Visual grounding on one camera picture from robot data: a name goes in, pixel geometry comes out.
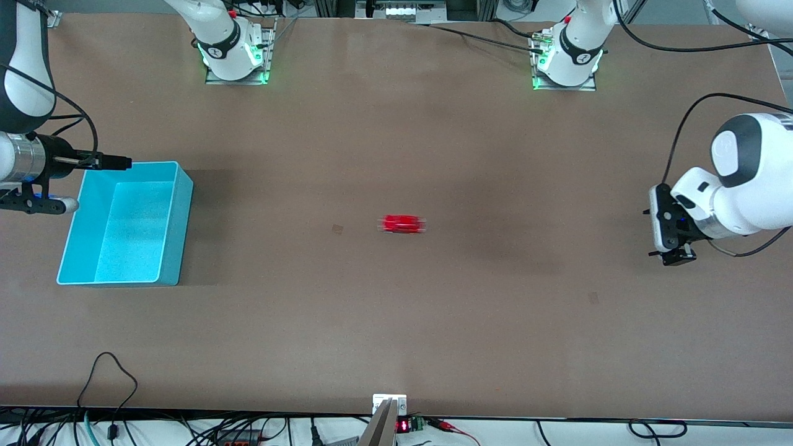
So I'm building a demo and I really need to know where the red beetle toy car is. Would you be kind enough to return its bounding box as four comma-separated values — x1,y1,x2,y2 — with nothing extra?
379,214,429,235

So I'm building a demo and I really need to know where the blue plastic box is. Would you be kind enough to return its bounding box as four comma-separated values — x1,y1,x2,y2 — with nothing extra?
57,161,194,287

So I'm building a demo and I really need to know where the red clip lead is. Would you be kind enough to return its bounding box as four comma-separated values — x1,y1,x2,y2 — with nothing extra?
427,418,481,446

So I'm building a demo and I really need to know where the grey orange power strip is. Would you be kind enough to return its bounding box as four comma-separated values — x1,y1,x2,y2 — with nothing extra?
214,429,264,446

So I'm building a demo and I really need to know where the lit background device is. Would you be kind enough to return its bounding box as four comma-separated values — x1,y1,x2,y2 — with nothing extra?
356,0,448,24

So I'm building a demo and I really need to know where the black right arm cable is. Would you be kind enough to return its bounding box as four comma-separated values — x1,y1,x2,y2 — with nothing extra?
0,62,99,157

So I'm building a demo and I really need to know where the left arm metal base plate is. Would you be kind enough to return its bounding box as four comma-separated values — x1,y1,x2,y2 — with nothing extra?
530,30,598,92

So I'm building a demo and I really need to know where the thick black coiled cable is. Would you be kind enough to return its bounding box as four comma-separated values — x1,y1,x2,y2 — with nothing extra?
628,419,688,439

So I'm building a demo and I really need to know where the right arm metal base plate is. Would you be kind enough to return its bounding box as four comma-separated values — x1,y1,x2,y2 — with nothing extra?
204,17,277,85

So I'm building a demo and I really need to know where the short black base cable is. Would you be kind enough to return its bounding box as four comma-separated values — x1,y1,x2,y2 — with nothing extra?
489,17,555,42

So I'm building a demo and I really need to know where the long black table cable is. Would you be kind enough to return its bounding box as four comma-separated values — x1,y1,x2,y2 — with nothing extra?
410,22,546,54

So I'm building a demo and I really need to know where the thin black looped cable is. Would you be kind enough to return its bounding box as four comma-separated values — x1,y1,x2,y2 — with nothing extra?
77,352,139,442

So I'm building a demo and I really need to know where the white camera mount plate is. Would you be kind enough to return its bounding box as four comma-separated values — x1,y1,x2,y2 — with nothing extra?
372,394,408,417

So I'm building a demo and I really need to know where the grey metal mount bar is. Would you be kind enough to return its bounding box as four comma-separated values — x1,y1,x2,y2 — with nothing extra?
357,398,398,446

